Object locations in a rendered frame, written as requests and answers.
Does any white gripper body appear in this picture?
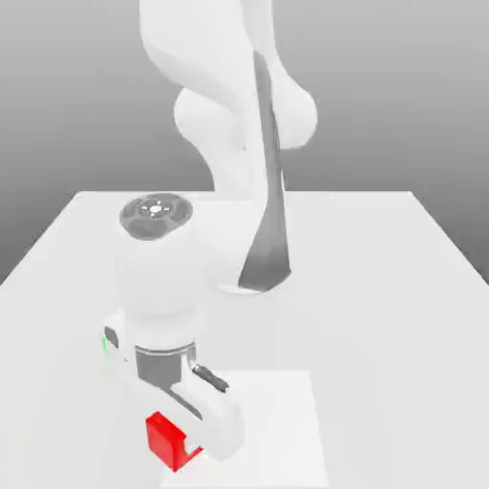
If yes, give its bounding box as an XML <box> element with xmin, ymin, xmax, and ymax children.
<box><xmin>113</xmin><ymin>357</ymin><xmax>245</xmax><ymax>462</ymax></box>

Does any small red cube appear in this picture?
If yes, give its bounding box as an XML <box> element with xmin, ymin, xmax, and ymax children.
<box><xmin>145</xmin><ymin>411</ymin><xmax>204</xmax><ymax>474</ymax></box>

